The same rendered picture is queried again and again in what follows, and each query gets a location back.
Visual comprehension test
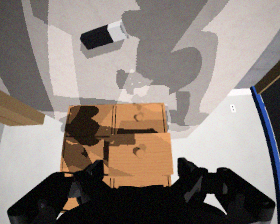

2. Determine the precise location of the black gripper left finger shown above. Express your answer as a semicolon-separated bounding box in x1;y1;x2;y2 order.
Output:
7;160;126;224

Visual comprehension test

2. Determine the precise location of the black and white eraser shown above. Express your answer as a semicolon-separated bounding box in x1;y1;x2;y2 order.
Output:
80;20;127;50

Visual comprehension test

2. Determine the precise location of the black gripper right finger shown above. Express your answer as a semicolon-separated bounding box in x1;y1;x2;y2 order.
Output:
156;157;276;224

